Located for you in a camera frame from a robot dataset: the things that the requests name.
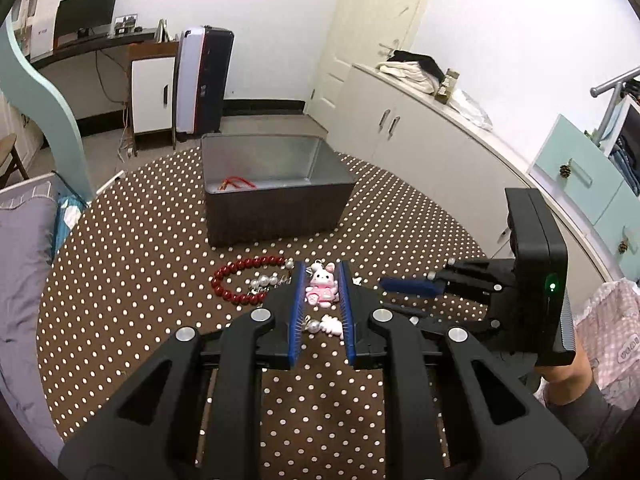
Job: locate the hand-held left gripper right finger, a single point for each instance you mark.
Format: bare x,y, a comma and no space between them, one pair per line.
347,310

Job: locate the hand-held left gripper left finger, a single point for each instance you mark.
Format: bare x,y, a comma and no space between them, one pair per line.
297,310

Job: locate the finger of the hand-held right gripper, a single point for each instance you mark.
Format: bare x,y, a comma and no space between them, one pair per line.
450,321
410,285

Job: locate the pink rabbit charm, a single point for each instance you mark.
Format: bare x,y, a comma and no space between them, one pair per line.
322,285

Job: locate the grey metal box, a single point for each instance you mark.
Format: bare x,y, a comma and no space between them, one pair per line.
280,210

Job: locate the person's right forearm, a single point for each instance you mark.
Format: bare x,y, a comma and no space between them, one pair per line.
570,385

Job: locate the white charm with pearls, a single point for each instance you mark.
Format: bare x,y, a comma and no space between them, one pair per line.
327,325

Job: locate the pink patterned cloth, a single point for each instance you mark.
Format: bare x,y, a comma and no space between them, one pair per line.
612,330

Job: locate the teal drawer cabinet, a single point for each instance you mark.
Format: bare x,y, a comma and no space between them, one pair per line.
585,180

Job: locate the long white sideboard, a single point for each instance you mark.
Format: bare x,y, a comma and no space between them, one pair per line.
440,160

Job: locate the brown polka dot tablecloth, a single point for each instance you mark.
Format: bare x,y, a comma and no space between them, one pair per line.
135,280

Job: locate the white plastic bag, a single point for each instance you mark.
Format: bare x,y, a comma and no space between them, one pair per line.
470,107

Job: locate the glass jar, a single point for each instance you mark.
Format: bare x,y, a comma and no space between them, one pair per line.
446,86

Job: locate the folded white clothes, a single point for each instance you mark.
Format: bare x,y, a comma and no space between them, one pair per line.
407,74

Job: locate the black garment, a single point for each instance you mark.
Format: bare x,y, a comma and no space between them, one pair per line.
425,61

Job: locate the black and white suitcase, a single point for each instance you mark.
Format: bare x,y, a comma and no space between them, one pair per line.
200,80

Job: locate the cream door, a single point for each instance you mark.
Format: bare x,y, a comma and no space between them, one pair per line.
370,35

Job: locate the small white cabinet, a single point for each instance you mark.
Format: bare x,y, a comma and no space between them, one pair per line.
152,92

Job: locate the grey bedding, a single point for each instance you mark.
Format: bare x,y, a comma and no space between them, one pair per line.
22,285

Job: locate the wooden chair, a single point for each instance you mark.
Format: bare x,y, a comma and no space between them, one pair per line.
11,157

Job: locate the teal curved board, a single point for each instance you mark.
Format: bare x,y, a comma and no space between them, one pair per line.
45,105

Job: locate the dark wooden desk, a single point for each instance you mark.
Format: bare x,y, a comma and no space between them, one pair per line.
100,42

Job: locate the black computer monitor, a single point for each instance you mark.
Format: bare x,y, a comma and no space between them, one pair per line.
87,10

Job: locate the white box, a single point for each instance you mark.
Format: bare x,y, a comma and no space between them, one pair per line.
42,36

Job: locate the grey metal rail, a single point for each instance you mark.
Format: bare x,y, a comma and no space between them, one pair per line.
612,85

